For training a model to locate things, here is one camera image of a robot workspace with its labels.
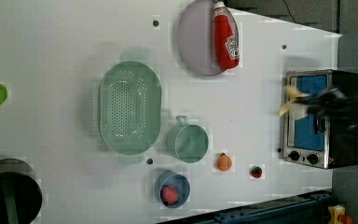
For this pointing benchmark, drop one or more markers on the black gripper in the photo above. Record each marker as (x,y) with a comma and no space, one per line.
(333,104)

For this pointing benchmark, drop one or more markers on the peeled toy banana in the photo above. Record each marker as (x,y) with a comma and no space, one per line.
(292,93)

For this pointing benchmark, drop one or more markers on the red toy strawberry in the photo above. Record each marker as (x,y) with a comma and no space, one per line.
(256,172)

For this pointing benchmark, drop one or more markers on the orange toy fruit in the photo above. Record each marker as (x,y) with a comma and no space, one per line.
(223,162)

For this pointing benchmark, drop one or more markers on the red ketchup bottle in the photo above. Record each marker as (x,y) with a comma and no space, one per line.
(226,47)

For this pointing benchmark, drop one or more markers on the pale purple round plate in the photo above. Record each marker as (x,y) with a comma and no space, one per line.
(195,38)

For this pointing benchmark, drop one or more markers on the blue bowl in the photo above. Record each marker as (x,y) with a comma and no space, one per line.
(176,181)

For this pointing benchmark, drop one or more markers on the pink toy fruit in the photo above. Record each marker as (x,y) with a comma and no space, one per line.
(169,195)

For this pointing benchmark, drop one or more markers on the green perforated colander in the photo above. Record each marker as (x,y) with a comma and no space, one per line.
(130,107)

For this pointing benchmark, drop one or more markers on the black round bin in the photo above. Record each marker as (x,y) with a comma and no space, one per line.
(20,195)

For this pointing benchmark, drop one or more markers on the green cup with handle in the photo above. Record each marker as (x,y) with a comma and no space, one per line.
(187,142)

